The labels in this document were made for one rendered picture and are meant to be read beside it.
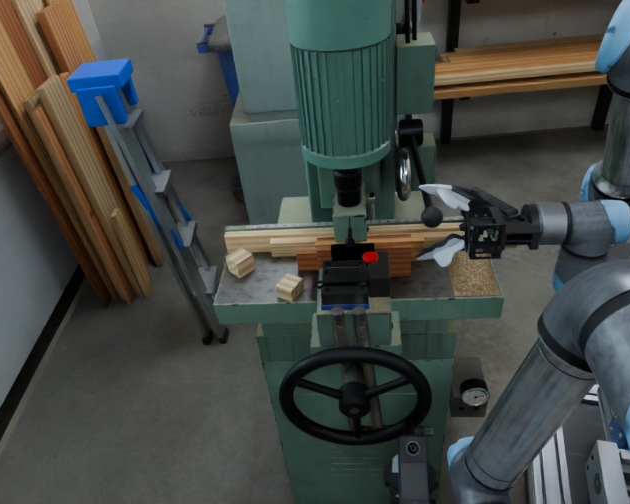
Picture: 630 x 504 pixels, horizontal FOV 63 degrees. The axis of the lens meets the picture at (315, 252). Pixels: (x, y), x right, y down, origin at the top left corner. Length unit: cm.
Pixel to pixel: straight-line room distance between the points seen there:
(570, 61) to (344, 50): 242
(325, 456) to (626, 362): 114
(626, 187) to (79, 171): 189
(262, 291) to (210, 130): 255
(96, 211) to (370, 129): 163
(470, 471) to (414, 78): 78
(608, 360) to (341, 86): 60
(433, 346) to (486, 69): 212
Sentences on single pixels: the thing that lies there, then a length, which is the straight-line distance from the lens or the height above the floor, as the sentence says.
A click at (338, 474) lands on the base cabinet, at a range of 163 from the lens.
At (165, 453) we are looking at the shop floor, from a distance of 204.
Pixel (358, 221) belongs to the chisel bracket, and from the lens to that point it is 108.
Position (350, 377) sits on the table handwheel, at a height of 83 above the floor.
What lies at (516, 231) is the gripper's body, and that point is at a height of 111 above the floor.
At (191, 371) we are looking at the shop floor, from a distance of 223.
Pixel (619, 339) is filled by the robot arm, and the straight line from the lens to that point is 51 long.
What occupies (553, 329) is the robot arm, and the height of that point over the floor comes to 122.
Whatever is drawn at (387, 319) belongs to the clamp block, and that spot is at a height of 94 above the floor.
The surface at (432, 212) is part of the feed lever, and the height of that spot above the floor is 117.
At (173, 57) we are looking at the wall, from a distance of 346.
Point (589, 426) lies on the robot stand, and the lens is 182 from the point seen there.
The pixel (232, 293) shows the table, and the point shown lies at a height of 90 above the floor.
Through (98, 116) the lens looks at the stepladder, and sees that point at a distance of 178.
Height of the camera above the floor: 164
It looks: 38 degrees down
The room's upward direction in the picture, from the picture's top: 7 degrees counter-clockwise
